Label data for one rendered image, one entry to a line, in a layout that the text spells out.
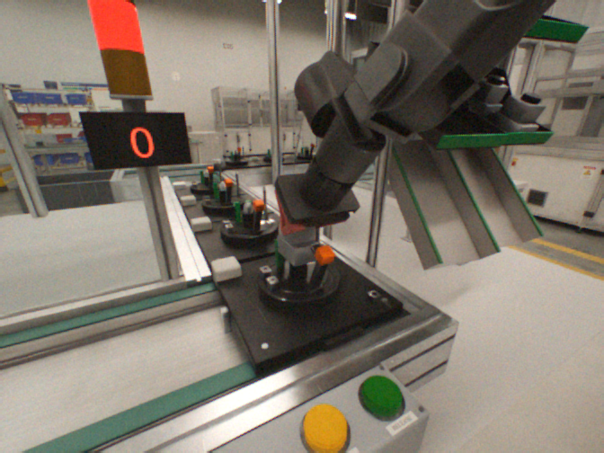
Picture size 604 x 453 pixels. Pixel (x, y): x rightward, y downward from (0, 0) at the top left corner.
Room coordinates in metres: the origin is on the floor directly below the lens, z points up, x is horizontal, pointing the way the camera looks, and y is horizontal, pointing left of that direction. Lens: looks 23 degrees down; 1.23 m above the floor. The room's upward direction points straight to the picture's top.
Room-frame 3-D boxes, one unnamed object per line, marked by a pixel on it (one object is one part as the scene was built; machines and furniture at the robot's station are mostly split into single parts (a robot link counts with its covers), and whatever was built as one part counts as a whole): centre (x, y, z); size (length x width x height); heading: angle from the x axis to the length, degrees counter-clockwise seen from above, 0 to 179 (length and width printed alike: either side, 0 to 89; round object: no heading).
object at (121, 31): (0.41, 0.23, 1.33); 0.05 x 0.05 x 0.05
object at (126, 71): (0.41, 0.23, 1.28); 0.05 x 0.05 x 0.05
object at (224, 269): (0.44, 0.13, 0.97); 0.05 x 0.05 x 0.04; 28
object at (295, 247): (0.41, 0.01, 1.06); 0.08 x 0.04 x 0.07; 28
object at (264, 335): (0.40, 0.00, 0.96); 0.24 x 0.24 x 0.02; 28
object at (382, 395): (0.20, -0.09, 0.96); 0.04 x 0.04 x 0.02
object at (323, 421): (0.17, -0.02, 0.96); 0.04 x 0.04 x 0.02
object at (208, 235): (0.62, 0.12, 1.01); 0.24 x 0.24 x 0.13; 28
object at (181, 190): (1.05, 0.35, 1.01); 0.24 x 0.24 x 0.13; 28
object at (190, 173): (1.93, -0.10, 0.92); 2.35 x 0.41 x 0.12; 118
